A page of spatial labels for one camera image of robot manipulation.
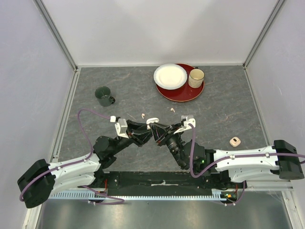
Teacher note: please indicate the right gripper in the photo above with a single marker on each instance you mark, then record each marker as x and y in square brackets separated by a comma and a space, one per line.
[158, 131]

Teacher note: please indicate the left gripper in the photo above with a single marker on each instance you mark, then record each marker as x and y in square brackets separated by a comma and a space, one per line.
[139, 133]

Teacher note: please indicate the beige small charging case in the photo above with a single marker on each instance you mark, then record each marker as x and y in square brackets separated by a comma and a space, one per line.
[235, 142]

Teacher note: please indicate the white charging case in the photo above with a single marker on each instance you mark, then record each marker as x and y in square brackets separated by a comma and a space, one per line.
[152, 120]

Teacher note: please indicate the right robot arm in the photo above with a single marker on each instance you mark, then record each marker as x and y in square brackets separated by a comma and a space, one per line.
[237, 166]

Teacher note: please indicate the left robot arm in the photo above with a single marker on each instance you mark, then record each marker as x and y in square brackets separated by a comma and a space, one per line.
[44, 179]

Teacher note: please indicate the red round tray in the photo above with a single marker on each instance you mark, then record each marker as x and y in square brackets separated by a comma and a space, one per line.
[185, 93]

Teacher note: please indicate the dark green mug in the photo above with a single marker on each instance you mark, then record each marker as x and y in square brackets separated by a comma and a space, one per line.
[103, 95]

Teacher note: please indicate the cream ceramic cup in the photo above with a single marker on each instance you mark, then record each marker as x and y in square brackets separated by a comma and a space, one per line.
[196, 77]

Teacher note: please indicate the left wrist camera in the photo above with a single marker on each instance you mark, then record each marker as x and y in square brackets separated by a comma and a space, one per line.
[121, 127]

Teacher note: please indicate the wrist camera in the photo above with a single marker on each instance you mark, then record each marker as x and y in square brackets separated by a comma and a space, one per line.
[187, 123]
[121, 127]

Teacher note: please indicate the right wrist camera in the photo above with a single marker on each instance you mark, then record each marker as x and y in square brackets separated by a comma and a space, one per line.
[187, 123]

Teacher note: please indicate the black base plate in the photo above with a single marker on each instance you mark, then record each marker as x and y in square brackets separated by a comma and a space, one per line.
[164, 184]

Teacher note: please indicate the grey cable duct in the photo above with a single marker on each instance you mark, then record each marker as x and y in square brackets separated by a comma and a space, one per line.
[84, 194]

